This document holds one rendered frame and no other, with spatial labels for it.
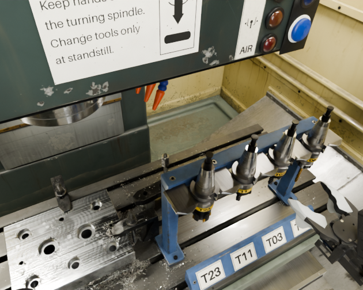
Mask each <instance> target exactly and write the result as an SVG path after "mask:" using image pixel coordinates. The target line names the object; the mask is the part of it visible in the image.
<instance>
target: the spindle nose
mask: <svg viewBox="0 0 363 290"><path fill-rule="evenodd" d="M104 100H105V97H102V98H98V99H95V100H91V101H87V102H83V103H80V104H75V105H71V106H67V107H64V108H60V109H56V110H52V111H49V112H45V113H41V114H38V115H34V116H29V117H25V118H23V119H19V120H20V121H22V122H24V123H27V124H30V125H35V126H40V127H57V126H62V125H68V124H72V123H75V122H78V121H80V120H82V119H84V118H86V117H88V116H90V115H91V114H92V113H94V112H95V111H96V110H98V108H99V107H101V106H102V104H103V102H104Z"/></svg>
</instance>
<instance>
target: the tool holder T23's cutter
mask: <svg viewBox="0 0 363 290"><path fill-rule="evenodd" d="M209 216H211V210H209V211H207V212H200V211H197V210H196V209H195V210H194V212H193V216H192V218H193V219H194V220H196V221H198V220H202V222H206V221H208V219H209Z"/></svg>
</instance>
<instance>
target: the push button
mask: <svg viewBox="0 0 363 290"><path fill-rule="evenodd" d="M310 29H311V21H310V19H308V18H302V19H300V20H299V21H298V22H297V23H296V24H295V26H294V27H293V29H292V32H291V38H292V40H293V41H301V40H302V39H304V38H305V37H306V36H307V34H308V33H309V31H310Z"/></svg>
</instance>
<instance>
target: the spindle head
mask: <svg viewBox="0 0 363 290"><path fill-rule="evenodd" d="M293 2H294V0H284V1H282V2H279V3H278V2H275V1H273V0H266V3H265V6H264V12H263V17H262V22H261V25H260V30H259V35H258V40H257V43H256V48H255V53H254V55H252V56H247V57H245V58H241V59H236V60H235V53H236V46H237V40H238V36H239V29H240V23H241V16H242V12H243V6H244V0H202V8H201V23H200V31H199V47H198V52H194V53H190V54H186V55H181V56H177V57H173V58H169V59H164V60H159V61H156V62H151V63H146V64H142V65H139V66H134V67H129V68H124V69H121V70H116V71H112V72H107V73H104V74H99V75H95V76H91V77H87V78H82V79H78V80H74V81H70V82H65V83H60V84H57V85H55V83H54V79H53V77H52V74H51V70H50V67H49V64H48V60H47V57H46V53H45V51H44V47H43V44H42V42H41V38H40V35H39V31H38V28H37V25H36V21H35V18H34V15H33V12H32V8H31V5H30V3H29V0H0V124H3V123H7V122H10V121H14V120H18V119H23V118H25V117H29V116H34V115H38V114H41V113H45V112H49V111H52V110H56V109H60V108H64V107H67V106H71V105H75V104H80V103H83V102H87V101H91V100H95V99H98V98H102V97H106V96H110V95H113V94H118V93H121V92H124V91H129V90H132V89H137V88H140V87H144V86H148V85H152V84H155V83H159V82H163V81H167V80H170V79H175V78H178V77H183V76H186V75H190V74H194V73H198V72H201V71H205V70H209V69H212V68H216V67H221V66H225V65H227V64H232V63H236V62H240V61H243V60H247V59H251V58H255V57H258V56H263V55H266V54H262V53H261V52H260V50H259V47H260V43H261V41H262V40H263V38H264V37H265V36H266V35H268V34H270V33H274V34H276V35H277V38H278V41H277V45H276V46H275V48H274V49H273V50H272V51H271V52H270V53H269V54H271V53H274V52H278V51H280V48H281V44H282V40H283V37H284V34H285V30H286V26H287V24H288V20H289V16H290V12H291V9H292V6H293ZM277 6H280V7H282V8H283V9H284V12H285V15H284V18H283V21H282V23H281V24H280V26H279V27H277V28H276V29H274V30H269V29H267V28H266V25H265V21H266V17H267V15H268V13H269V12H270V11H271V10H272V9H273V8H275V7H277Z"/></svg>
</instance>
